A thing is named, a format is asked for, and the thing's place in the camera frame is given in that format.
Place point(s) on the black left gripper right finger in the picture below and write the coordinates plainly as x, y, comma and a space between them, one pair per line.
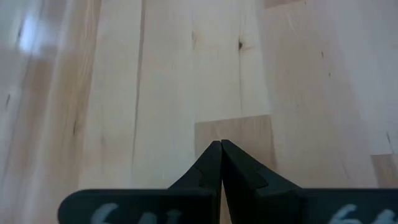
295, 205

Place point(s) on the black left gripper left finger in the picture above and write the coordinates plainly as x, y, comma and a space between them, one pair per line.
155, 205

